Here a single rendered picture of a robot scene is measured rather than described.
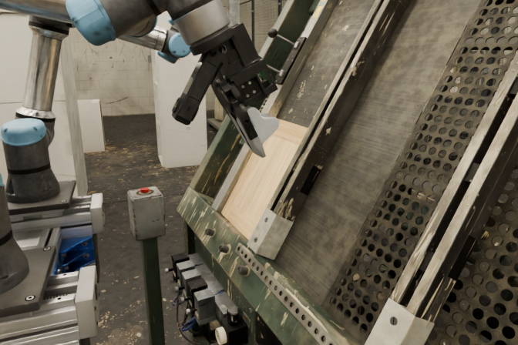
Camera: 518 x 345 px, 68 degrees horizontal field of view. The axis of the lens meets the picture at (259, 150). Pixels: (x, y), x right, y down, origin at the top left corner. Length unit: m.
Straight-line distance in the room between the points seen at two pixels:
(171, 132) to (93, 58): 4.59
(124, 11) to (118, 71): 8.66
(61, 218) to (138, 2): 0.92
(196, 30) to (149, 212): 1.10
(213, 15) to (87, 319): 0.66
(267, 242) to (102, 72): 8.32
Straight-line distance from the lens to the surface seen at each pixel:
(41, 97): 1.44
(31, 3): 0.75
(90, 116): 6.08
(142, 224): 1.59
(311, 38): 1.52
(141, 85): 9.27
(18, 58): 3.41
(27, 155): 1.32
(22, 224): 1.39
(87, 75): 9.26
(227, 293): 1.29
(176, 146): 5.01
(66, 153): 3.47
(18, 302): 0.87
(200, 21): 0.57
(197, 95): 0.59
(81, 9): 0.59
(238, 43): 0.60
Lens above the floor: 1.49
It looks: 15 degrees down
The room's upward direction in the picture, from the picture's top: straight up
